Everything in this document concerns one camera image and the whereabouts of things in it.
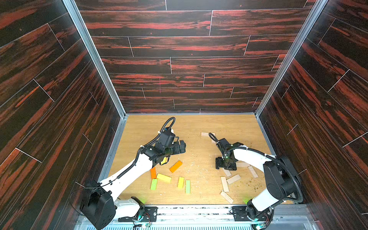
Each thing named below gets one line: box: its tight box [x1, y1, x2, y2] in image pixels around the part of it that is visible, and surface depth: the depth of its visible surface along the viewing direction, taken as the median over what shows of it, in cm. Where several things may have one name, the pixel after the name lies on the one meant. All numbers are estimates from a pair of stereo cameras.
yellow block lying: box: [156, 172, 173, 183], surface depth 88 cm
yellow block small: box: [177, 176, 185, 189], surface depth 86 cm
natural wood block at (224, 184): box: [220, 176, 230, 193], surface depth 86 cm
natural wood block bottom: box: [220, 191, 234, 204], surface depth 80 cm
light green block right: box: [185, 179, 191, 194], surface depth 84 cm
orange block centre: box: [169, 160, 183, 173], surface depth 93 cm
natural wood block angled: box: [226, 173, 242, 185], surface depth 86 cm
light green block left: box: [150, 178, 158, 191], surface depth 85 cm
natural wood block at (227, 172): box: [222, 167, 232, 177], surface depth 88 cm
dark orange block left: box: [150, 166, 157, 179], surface depth 90 cm
